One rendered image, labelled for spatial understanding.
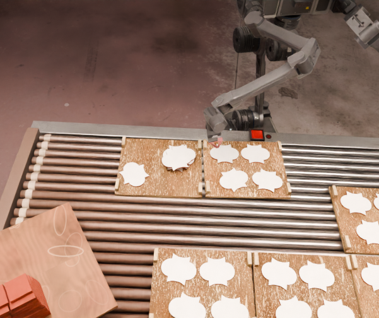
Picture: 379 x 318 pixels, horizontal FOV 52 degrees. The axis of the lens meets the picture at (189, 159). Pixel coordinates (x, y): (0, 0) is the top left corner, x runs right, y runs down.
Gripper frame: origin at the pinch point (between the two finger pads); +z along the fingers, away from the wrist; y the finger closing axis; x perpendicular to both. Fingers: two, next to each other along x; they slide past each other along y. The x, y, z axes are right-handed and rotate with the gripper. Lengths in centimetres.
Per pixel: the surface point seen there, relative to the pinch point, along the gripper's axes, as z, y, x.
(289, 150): 24.0, -5.3, 36.1
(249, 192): 15.9, 23.0, 11.6
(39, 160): -10, 3, -88
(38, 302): -27, 82, -60
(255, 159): 16.1, 3.3, 17.5
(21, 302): -33, 84, -63
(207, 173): 10.7, 11.5, -6.9
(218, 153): 11.1, -0.7, -0.6
